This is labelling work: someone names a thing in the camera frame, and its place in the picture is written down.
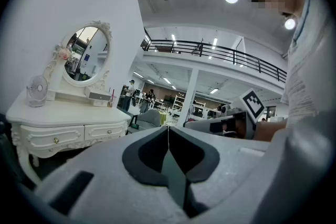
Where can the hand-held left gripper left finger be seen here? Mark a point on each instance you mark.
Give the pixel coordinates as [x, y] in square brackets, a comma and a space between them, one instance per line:
[105, 165]

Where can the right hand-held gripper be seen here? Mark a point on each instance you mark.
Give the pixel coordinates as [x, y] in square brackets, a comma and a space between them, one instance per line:
[252, 106]

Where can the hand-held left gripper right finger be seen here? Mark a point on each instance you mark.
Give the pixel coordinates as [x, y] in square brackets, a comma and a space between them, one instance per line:
[231, 162]

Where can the white dressing table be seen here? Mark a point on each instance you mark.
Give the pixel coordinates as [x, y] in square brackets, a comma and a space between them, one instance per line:
[68, 112]

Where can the person's right forearm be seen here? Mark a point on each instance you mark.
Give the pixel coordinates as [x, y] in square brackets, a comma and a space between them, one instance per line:
[270, 129]

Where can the white shelf unit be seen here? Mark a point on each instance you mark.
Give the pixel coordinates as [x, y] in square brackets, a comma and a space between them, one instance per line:
[178, 106]

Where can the white pillar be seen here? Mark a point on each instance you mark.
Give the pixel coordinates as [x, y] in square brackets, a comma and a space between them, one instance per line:
[189, 94]

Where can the grey upholstered chair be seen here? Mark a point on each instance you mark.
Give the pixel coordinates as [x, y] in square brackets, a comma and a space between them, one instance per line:
[151, 118]

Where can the small green black device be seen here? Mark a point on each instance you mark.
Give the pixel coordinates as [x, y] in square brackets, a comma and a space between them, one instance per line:
[133, 122]

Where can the drink cup with red straw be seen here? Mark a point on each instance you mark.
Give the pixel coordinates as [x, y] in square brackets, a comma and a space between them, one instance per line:
[111, 102]

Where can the white rectangular device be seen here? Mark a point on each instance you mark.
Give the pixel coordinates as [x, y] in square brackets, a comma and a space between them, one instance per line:
[99, 96]

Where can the black balcony railing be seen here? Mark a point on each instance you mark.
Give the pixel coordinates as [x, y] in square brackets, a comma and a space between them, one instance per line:
[210, 51]

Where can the row of ceiling strip lights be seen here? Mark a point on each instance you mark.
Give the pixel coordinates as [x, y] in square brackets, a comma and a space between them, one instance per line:
[173, 37]

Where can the small white desk fan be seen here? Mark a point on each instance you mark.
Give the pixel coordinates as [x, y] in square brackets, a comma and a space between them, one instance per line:
[38, 90]

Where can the white vase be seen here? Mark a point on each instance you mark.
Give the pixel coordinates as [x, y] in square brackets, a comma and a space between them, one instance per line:
[56, 76]

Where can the oval white framed mirror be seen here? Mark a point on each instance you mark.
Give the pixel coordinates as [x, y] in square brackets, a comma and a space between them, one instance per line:
[86, 55]

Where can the pink artificial flower bouquet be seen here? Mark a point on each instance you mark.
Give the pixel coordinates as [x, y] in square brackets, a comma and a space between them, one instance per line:
[63, 53]

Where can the person's grey striped shirt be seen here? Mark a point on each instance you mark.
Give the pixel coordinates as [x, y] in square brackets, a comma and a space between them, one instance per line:
[309, 60]

